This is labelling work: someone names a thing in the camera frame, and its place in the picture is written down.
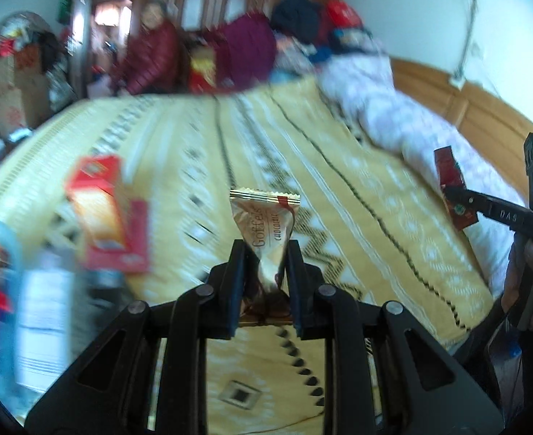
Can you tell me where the person's right hand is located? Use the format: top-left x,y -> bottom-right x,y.
501,236 -> 533,331

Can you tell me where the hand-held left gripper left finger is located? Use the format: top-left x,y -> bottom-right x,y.
24,239 -> 249,435

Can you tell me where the wooden headboard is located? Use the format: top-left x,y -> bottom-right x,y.
391,57 -> 533,182

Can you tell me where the gold triangular chocolate packet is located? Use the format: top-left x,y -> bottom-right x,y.
229,189 -> 302,327

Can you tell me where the white rolled quilt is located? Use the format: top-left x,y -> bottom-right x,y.
316,52 -> 528,291

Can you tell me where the heap of clothes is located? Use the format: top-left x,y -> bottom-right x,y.
271,0 -> 385,73

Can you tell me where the translucent dome cover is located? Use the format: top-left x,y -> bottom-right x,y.
0,11 -> 63,78

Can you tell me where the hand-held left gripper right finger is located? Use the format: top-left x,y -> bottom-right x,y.
284,239 -> 505,435

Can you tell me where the dark red snack packet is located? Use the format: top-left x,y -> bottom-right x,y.
433,146 -> 479,232

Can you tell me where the flat red box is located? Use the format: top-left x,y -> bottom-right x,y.
82,197 -> 151,275

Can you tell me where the wall power cable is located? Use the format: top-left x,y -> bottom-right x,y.
452,0 -> 481,78

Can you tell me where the clear plastic bowl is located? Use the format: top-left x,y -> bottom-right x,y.
0,218 -> 86,395

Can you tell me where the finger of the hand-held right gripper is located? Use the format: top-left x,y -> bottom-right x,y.
441,184 -> 491,215

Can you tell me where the tall red orange box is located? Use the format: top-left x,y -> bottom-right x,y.
64,154 -> 128,252

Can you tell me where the red yellow gift box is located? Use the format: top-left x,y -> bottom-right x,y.
188,47 -> 218,94

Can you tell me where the maroon coat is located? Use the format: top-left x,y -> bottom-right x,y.
203,13 -> 278,89

